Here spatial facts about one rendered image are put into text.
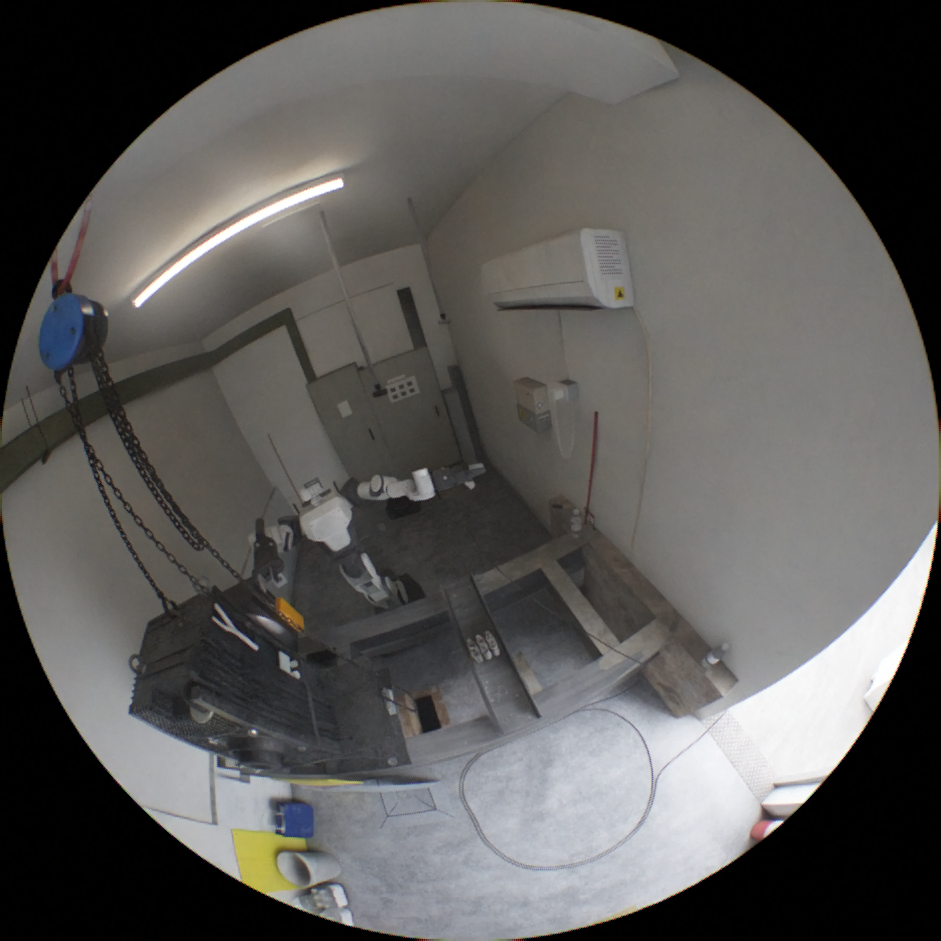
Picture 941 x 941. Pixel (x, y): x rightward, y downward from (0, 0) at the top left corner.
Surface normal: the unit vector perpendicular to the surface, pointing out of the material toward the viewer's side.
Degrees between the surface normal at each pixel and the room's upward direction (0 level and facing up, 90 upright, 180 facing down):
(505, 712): 0
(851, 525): 90
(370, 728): 0
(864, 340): 90
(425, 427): 90
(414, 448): 90
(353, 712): 0
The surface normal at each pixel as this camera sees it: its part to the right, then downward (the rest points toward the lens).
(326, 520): 0.55, 0.13
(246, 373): 0.32, 0.46
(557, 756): -0.24, -0.81
